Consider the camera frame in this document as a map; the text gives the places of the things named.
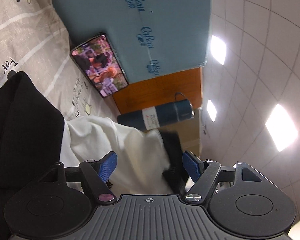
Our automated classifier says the light blue cardboard box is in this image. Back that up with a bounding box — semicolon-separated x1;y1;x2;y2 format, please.
52;0;211;83

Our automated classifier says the dark blue vacuum bottle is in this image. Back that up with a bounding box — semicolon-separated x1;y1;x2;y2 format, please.
117;92;194;131

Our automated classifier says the orange cardboard box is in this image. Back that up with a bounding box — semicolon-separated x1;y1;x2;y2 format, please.
113;67;203;114

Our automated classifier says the large brown cardboard box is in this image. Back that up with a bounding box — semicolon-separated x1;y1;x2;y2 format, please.
175;109;201;157

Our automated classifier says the printed grey bed sheet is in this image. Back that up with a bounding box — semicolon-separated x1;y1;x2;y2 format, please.
0;0;119;120

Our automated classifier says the white garment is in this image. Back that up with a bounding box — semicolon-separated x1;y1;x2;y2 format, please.
60;115;172;197

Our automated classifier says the smartphone showing video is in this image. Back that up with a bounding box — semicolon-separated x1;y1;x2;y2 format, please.
70;33;129;98

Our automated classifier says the black garment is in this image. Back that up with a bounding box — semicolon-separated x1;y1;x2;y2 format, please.
0;72;64;239

